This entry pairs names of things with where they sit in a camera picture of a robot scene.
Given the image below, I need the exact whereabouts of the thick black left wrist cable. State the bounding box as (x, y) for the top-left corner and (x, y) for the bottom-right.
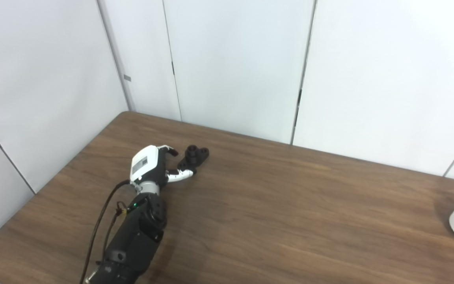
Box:
(79, 179), (132, 284)

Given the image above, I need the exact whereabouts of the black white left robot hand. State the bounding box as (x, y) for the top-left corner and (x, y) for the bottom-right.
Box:
(130, 145), (194, 186)

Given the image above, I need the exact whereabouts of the black plastic flanged holder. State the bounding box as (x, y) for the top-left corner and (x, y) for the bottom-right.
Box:
(177, 145), (210, 171)

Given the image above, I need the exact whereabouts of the thin black cable yellow tag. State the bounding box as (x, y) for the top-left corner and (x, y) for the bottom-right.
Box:
(102, 201), (128, 261)

